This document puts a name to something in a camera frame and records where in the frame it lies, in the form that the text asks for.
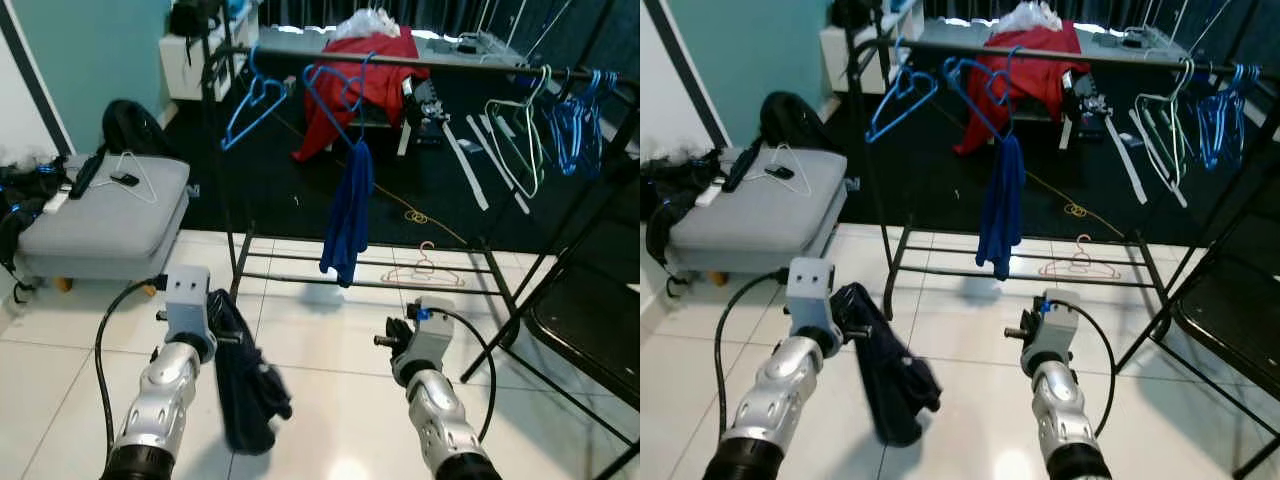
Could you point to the navy polo shirt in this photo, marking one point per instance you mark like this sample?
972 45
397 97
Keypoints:
895 385
250 390

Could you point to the black shoulder bag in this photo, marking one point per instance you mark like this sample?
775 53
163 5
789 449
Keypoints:
855 12
195 18

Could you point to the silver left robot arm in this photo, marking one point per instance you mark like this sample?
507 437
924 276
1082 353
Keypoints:
780 400
160 400

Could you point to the royal blue garment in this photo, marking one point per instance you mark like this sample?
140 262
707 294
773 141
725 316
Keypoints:
1002 205
348 210

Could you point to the grey upholstered ottoman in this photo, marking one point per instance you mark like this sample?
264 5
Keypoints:
765 215
110 225

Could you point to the black floor carpet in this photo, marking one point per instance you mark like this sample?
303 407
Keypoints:
940 190
280 200

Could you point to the white flat slat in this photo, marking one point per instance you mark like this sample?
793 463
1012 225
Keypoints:
500 165
1125 155
465 165
1160 160

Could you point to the black remote control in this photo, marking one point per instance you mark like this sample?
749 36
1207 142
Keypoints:
88 175
742 170

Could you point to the white remote control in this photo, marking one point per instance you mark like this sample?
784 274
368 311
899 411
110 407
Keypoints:
57 203
711 196

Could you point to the black folding chair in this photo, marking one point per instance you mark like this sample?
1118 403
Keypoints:
590 320
1235 310

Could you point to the black clothes pile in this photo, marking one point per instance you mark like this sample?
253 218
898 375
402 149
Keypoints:
675 205
25 215

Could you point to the black backpack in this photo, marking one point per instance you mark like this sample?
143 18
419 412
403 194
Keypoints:
790 120
130 125

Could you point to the black white machine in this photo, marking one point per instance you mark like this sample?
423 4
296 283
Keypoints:
1085 100
425 105

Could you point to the white shelf unit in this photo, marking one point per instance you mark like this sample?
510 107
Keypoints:
850 62
190 70

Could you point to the red cloth cover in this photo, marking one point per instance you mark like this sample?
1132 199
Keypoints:
1045 65
390 70

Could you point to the black metal clothes rack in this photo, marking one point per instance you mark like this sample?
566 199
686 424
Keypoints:
470 67
1120 62

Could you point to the white low platform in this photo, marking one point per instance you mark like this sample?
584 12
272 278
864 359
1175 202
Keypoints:
950 35
290 40

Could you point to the white plastic bag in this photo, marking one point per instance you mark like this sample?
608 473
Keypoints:
365 22
1025 15

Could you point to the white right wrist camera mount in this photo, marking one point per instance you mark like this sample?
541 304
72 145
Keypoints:
432 335
1055 330

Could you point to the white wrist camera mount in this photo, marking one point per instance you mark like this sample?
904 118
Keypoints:
1055 330
812 285
432 335
188 290

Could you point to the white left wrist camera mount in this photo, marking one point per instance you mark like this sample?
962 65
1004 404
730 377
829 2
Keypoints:
812 285
188 290

